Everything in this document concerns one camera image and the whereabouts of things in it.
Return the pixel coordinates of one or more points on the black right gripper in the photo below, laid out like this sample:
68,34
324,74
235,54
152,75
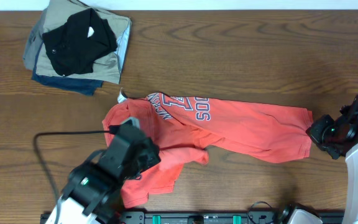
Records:
315,132

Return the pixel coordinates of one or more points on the red orange t-shirt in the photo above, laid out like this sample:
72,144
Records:
184,126

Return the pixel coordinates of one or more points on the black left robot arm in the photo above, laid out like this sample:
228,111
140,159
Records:
93,190

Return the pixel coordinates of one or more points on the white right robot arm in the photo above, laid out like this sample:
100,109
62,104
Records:
351,159

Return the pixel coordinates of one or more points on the light blue folded garment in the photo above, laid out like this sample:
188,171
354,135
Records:
123,42

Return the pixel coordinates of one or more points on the navy blue folded garment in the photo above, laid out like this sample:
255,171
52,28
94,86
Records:
84,86

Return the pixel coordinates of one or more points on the black folded shirt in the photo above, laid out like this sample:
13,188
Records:
73,47

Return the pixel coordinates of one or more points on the grey folded garment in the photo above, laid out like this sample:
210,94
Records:
34,42

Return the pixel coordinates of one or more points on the right green rail clamp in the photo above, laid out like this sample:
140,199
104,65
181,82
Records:
236,219

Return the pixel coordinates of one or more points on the green rail clamp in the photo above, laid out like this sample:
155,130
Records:
156,219
236,219

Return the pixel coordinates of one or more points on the left green rail clamp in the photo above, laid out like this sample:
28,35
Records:
156,219

